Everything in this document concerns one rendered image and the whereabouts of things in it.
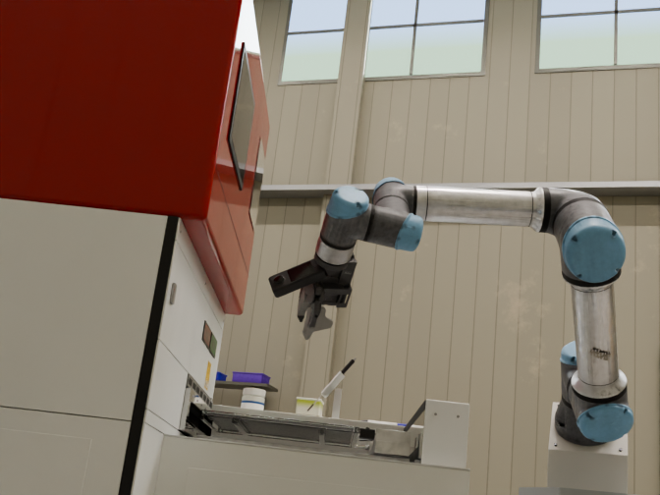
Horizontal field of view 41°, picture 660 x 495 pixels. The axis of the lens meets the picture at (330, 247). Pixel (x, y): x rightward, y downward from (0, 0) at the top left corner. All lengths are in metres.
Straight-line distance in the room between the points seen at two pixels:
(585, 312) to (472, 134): 8.00
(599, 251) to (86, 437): 1.02
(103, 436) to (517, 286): 7.67
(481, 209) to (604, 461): 0.69
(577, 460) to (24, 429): 1.24
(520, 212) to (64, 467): 1.02
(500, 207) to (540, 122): 7.93
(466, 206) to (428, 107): 8.22
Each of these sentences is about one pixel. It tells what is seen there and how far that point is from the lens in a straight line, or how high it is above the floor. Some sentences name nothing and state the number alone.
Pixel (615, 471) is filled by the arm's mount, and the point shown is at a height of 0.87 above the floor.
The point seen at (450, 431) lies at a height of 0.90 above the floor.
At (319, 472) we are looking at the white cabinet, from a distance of 1.83.
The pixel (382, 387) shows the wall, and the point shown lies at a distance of 9.11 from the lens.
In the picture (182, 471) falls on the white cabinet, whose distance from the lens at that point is 1.86.
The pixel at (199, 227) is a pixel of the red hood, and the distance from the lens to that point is 1.80.
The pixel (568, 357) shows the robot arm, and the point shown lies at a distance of 2.11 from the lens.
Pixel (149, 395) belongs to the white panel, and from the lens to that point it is 1.68.
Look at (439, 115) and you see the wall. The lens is 9.99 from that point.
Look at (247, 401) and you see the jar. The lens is 2.74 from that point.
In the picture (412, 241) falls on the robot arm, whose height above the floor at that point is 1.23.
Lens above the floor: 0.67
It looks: 18 degrees up
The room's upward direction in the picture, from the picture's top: 7 degrees clockwise
